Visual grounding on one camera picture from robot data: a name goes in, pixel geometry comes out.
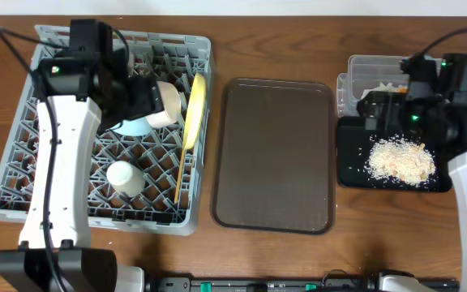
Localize clear plastic bin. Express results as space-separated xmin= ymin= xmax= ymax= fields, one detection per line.
xmin=336 ymin=54 xmax=445 ymax=118

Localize dark brown serving tray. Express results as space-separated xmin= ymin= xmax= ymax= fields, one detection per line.
xmin=211 ymin=78 xmax=336 ymax=235

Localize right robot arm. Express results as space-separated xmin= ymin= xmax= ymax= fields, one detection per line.
xmin=357 ymin=53 xmax=467 ymax=291

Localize white cup with rice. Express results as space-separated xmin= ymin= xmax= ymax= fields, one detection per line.
xmin=106 ymin=161 xmax=146 ymax=197

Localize green snack wrapper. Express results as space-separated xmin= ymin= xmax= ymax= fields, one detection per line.
xmin=396 ymin=86 xmax=408 ymax=93

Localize black waste tray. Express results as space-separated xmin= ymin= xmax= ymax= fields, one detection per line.
xmin=336 ymin=116 xmax=452 ymax=192

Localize light blue bowl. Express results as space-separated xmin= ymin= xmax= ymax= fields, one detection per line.
xmin=111 ymin=117 xmax=153 ymax=136

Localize white small bowl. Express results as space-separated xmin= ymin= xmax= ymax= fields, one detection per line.
xmin=146 ymin=81 xmax=182 ymax=128

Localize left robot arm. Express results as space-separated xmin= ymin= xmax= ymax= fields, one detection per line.
xmin=0 ymin=19 xmax=165 ymax=291

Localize spilled rice pile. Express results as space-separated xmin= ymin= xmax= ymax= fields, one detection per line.
xmin=368 ymin=140 xmax=435 ymax=186

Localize yellow round plate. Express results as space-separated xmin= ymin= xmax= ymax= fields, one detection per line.
xmin=183 ymin=74 xmax=207 ymax=151

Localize grey dishwasher rack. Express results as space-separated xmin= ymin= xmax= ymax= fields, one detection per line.
xmin=0 ymin=31 xmax=213 ymax=236

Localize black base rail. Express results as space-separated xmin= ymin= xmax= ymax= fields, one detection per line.
xmin=144 ymin=276 xmax=377 ymax=292

